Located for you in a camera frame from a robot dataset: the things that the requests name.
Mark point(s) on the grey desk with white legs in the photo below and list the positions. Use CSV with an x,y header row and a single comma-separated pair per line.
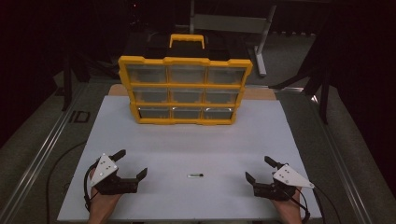
x,y
230,23

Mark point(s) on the aluminium floor rail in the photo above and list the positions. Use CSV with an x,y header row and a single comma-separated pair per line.
x,y
34,168
339,168

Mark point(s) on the grid of clear organizer drawers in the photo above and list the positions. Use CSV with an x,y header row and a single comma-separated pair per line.
x,y
186,95

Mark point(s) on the person's left hand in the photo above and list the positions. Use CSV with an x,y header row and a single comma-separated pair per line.
x,y
101,207

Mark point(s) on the person's right hand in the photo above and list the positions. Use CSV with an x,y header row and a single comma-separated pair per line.
x,y
289,211

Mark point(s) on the yellow drawer organizer cabinet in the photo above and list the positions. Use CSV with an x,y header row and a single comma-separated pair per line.
x,y
186,85

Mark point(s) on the clear plastic drawer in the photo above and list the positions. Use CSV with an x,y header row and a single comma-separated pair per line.
x,y
226,75

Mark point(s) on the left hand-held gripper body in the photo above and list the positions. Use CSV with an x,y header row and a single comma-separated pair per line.
x,y
120,185

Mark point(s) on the small silver and black stick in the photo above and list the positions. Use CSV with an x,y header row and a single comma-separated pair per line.
x,y
195,175

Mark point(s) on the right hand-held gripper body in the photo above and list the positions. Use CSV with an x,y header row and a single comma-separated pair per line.
x,y
274,189

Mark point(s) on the black metal stand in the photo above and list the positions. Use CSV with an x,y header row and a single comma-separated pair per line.
x,y
323,93

